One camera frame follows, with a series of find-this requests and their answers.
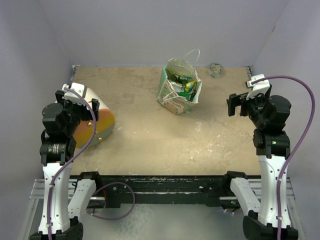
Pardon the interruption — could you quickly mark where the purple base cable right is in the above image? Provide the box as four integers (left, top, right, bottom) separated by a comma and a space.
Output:
223, 207, 243, 215

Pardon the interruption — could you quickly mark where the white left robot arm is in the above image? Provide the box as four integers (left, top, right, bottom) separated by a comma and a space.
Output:
29, 86, 100, 240

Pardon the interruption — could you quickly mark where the green paper gift bag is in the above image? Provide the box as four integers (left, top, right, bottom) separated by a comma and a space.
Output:
156, 48, 203, 115

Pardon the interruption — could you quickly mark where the green snack packet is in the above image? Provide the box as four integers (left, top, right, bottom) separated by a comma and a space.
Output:
171, 81, 197, 102
166, 69, 192, 84

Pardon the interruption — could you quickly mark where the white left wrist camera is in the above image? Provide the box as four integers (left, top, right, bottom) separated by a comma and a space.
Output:
61, 82, 88, 110

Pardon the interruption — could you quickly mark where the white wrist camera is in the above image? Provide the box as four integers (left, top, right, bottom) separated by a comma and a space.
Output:
61, 82, 88, 110
245, 74, 271, 101

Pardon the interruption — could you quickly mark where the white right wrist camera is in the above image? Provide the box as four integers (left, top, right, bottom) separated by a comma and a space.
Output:
245, 74, 271, 101

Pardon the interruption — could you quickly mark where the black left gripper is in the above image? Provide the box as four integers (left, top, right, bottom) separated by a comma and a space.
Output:
55, 90, 98, 136

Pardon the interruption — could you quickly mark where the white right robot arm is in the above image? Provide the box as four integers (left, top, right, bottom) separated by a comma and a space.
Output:
222, 93, 299, 240

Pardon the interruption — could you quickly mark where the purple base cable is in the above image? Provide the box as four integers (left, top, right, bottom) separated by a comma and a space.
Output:
86, 181, 136, 221
223, 207, 243, 215

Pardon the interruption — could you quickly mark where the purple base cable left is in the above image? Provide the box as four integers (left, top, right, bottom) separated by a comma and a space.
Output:
86, 181, 136, 221

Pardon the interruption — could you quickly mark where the clear tape roll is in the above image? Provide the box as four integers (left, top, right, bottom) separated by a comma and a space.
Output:
208, 62, 224, 79

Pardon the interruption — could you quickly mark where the white orange toy drawer box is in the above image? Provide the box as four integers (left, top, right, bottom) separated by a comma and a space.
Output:
54, 82, 116, 150

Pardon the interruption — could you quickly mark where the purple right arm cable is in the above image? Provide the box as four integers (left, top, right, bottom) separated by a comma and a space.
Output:
251, 75, 316, 240

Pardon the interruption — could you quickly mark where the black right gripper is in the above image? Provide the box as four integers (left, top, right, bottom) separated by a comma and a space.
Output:
227, 91, 271, 128

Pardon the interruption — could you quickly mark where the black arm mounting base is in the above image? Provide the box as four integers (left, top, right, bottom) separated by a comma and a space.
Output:
71, 171, 249, 208

